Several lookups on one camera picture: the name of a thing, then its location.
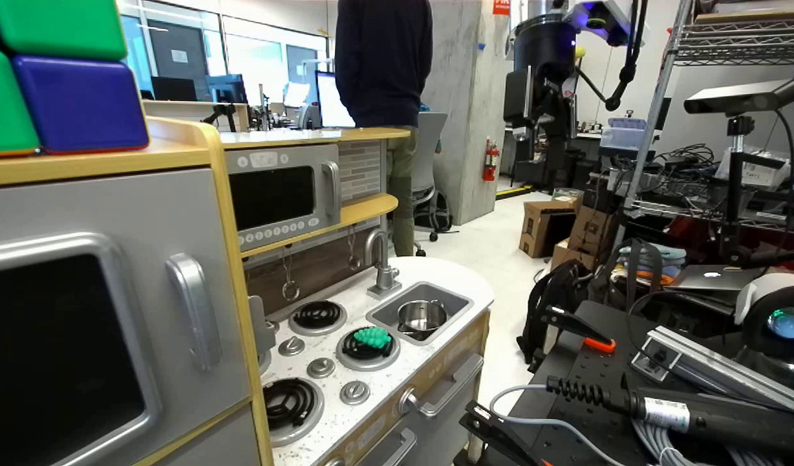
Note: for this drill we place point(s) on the green toy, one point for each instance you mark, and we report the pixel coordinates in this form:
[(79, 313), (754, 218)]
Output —
[(374, 337)]

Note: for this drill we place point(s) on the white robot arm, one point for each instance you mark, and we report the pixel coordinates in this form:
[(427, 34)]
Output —
[(546, 63)]

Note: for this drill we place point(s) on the small metal pot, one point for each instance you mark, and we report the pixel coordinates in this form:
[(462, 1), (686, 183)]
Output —
[(422, 316)]

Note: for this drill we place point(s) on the black rear stove burner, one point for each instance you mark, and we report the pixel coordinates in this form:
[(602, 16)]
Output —
[(320, 316)]

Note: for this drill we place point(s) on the black stove burner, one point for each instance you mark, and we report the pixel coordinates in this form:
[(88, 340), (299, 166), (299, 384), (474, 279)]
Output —
[(320, 316), (291, 403)]

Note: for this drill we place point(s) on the toy kitchen stove counter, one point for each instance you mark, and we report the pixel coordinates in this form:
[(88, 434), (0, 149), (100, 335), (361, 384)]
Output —
[(387, 407)]

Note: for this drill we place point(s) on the black front stove burner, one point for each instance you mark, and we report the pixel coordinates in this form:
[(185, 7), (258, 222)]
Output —
[(291, 403)]

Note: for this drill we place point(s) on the grey toy faucet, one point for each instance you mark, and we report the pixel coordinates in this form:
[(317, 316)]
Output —
[(375, 248)]

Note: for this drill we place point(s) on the grey office chair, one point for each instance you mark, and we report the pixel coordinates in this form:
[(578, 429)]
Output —
[(422, 175)]

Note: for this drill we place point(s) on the red fire extinguisher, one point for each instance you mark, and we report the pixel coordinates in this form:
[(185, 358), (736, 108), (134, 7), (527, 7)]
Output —
[(489, 161)]

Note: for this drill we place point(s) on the toy microwave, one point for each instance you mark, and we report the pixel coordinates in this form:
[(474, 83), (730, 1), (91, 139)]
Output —
[(282, 193)]

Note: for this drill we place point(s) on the white laptop monitor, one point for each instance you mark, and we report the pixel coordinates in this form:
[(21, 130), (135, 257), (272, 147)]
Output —
[(331, 109)]

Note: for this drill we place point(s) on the black clamp orange tip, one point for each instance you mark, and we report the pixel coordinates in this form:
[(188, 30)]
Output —
[(590, 337)]

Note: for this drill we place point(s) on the person in dark sweater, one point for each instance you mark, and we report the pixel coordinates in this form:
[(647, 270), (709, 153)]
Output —
[(383, 59)]

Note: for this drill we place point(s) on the cardboard box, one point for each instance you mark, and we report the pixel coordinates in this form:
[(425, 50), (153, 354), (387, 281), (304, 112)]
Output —
[(594, 231)]

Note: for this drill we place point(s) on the aluminium extrusion bar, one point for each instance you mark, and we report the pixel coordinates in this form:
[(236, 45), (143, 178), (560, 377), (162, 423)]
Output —
[(668, 354)]

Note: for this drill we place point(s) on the grey toy oven cabinet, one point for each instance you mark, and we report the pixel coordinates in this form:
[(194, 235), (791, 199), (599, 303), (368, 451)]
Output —
[(126, 335)]

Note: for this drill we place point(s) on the purple foam block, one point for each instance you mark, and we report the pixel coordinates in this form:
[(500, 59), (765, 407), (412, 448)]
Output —
[(81, 104)]

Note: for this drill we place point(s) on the green foam block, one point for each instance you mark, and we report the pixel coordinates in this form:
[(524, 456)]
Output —
[(16, 125), (88, 30)]

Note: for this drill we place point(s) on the white device with blue light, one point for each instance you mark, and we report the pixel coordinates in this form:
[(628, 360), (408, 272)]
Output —
[(767, 314)]

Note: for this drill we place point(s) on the green foam block lower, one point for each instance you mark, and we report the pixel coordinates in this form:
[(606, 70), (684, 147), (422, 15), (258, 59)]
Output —
[(16, 125)]

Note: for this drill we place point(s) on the black camera on stand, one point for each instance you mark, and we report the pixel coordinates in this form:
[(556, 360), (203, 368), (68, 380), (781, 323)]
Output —
[(738, 100)]

